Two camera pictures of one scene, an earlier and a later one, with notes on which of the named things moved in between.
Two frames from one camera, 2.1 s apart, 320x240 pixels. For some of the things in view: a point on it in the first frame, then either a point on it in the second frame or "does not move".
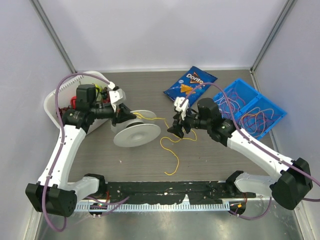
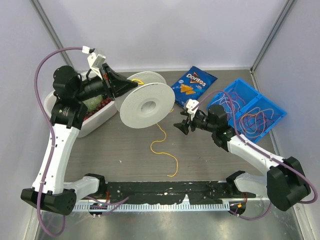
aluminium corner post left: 42,15 does not move
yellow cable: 169,140 → 162,141
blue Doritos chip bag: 183,86 does not move
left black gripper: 122,114 → 118,85
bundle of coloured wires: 253,121 does not move
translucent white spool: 139,131 → 149,105
